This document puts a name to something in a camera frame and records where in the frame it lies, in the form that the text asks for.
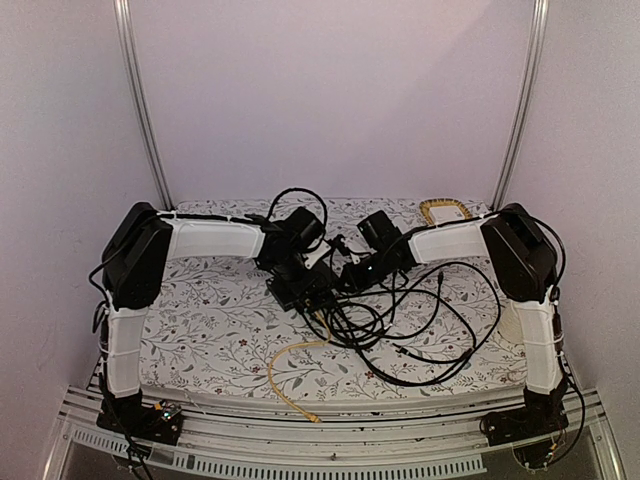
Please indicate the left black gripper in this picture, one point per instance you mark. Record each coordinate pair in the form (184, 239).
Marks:
(313, 281)

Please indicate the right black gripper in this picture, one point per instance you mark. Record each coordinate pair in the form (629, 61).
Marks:
(349, 274)

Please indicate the black network switch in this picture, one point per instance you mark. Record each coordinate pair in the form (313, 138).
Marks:
(307, 295)

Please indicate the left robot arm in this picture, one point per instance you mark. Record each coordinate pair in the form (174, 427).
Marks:
(132, 266)

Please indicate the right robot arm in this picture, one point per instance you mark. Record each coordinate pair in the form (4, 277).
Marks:
(528, 260)

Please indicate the woven bamboo tray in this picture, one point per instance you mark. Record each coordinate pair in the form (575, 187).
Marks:
(427, 204)

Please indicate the white square box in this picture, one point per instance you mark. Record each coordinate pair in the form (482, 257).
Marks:
(444, 214)

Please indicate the floral table mat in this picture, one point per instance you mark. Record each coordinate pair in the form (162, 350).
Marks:
(431, 330)

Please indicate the cream ribbed cup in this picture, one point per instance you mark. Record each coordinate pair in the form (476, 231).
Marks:
(509, 326)

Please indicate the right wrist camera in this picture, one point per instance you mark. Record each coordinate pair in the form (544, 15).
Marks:
(340, 243)

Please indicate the front aluminium rail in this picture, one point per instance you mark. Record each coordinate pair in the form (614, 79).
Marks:
(415, 438)

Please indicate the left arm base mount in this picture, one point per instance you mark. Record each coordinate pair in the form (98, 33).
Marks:
(160, 423)

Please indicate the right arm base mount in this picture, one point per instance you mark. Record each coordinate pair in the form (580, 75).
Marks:
(520, 425)

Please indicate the right aluminium frame post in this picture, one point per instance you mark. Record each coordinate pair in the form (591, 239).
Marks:
(533, 57)

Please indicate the aluminium frame post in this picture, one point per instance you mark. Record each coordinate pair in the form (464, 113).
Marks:
(533, 57)
(126, 36)

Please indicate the left aluminium frame post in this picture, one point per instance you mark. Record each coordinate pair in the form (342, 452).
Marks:
(126, 36)

